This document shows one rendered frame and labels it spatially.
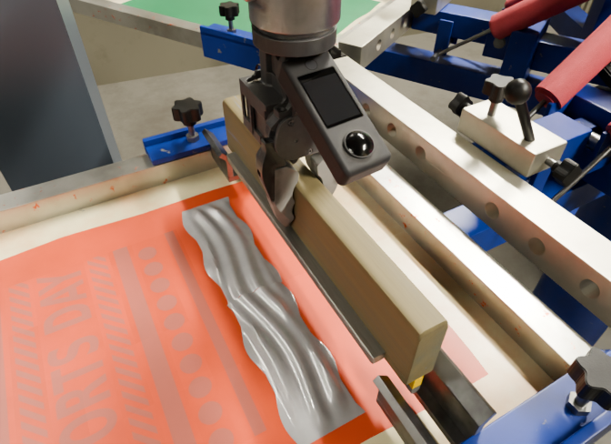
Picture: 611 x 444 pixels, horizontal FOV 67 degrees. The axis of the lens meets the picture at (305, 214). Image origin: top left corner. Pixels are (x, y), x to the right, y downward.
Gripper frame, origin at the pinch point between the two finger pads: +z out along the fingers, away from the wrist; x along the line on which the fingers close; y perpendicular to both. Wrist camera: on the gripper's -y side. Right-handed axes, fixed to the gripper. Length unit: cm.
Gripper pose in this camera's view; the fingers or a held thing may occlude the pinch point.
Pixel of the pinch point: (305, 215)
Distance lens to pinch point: 50.6
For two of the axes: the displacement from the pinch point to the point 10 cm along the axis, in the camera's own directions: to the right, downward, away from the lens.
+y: -4.8, -6.0, 6.4
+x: -8.8, 3.2, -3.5
